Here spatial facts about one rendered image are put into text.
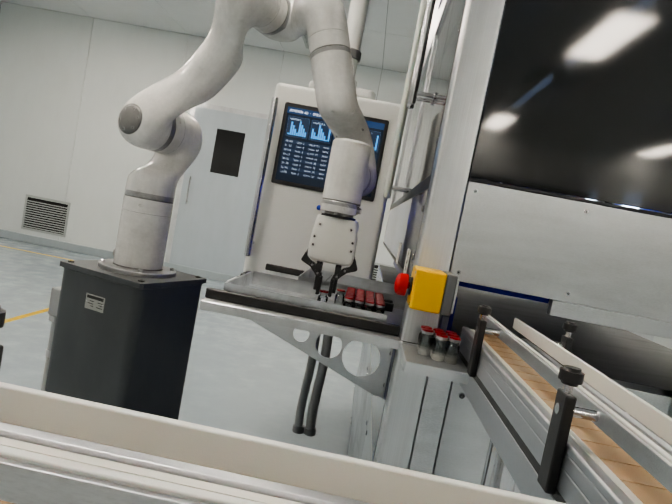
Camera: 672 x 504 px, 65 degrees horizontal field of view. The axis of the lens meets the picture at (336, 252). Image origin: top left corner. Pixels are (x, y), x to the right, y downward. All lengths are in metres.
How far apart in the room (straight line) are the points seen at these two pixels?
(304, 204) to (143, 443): 1.76
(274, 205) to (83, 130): 5.71
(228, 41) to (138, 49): 6.20
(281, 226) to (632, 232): 1.30
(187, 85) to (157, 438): 1.10
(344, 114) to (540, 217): 0.45
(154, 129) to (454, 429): 0.93
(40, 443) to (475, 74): 0.90
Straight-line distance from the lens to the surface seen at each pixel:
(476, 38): 1.07
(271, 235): 2.05
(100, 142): 7.46
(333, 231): 1.11
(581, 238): 1.07
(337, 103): 1.14
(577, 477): 0.52
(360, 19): 2.21
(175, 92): 1.34
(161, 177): 1.38
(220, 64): 1.32
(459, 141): 1.02
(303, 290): 1.34
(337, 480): 0.30
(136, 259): 1.38
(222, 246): 6.81
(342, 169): 1.10
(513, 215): 1.04
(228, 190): 6.80
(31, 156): 7.91
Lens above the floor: 1.09
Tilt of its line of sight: 4 degrees down
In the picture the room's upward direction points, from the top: 11 degrees clockwise
